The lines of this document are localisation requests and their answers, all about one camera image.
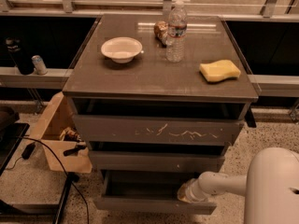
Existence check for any black cart frame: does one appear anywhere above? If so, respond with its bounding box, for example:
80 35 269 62
0 106 77 224

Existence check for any grey top drawer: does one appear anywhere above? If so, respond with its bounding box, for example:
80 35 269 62
73 115 244 146

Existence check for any grey middle drawer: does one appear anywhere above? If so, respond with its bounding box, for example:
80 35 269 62
89 151 225 173

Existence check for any white bowl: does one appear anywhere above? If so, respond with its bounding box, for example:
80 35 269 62
101 37 143 63

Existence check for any black power adapter cable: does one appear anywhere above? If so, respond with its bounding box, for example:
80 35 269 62
6 135 91 224

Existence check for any grey drawer cabinet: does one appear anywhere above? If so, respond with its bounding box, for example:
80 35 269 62
62 14 260 195

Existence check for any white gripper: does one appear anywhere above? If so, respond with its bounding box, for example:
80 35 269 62
177 179 206 203

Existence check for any brown wrapped snack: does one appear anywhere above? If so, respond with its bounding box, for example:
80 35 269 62
154 21 168 45

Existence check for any yellow sponge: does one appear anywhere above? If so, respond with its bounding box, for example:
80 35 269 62
199 60 241 83

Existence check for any black tumbler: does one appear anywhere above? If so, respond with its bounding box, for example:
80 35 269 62
6 37 35 75

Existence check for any grey drawer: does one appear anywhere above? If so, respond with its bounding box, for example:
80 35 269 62
73 115 244 146
94 170 217 215
89 151 225 173

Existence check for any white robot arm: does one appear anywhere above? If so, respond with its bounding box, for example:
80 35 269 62
178 147 299 224

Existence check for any clear plastic water bottle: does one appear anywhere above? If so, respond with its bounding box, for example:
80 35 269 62
166 1 188 63

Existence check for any grey bottom drawer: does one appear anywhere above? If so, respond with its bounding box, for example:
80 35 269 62
94 170 217 215

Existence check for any silver soda can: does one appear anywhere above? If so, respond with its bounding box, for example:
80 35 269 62
32 55 48 75

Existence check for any cardboard box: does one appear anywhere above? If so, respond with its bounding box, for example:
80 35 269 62
30 92 93 174

